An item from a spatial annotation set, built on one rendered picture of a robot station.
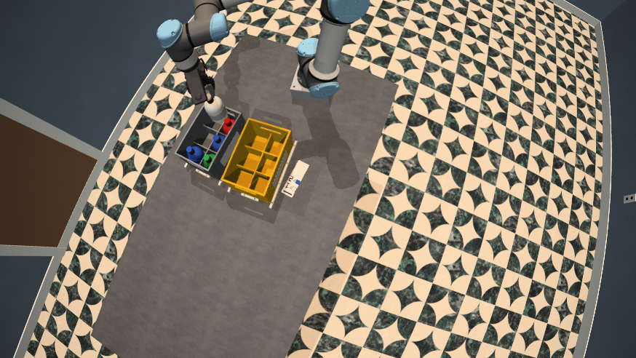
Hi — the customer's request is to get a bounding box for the blue bottle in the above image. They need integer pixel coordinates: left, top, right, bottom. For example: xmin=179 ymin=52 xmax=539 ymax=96
xmin=212 ymin=135 xmax=226 ymax=152
xmin=186 ymin=146 xmax=205 ymax=164

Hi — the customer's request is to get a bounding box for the green bottle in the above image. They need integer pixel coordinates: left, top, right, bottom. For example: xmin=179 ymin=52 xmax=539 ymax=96
xmin=204 ymin=154 xmax=215 ymax=169

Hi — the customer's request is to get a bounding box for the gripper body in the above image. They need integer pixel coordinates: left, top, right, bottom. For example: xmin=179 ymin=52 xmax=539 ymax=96
xmin=179 ymin=57 xmax=209 ymax=86

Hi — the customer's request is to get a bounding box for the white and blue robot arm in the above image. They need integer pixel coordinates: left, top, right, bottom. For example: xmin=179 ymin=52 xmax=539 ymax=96
xmin=156 ymin=0 xmax=370 ymax=105

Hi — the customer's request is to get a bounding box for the cream paper strip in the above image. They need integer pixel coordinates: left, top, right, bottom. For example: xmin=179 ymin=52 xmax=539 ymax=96
xmin=282 ymin=160 xmax=309 ymax=197

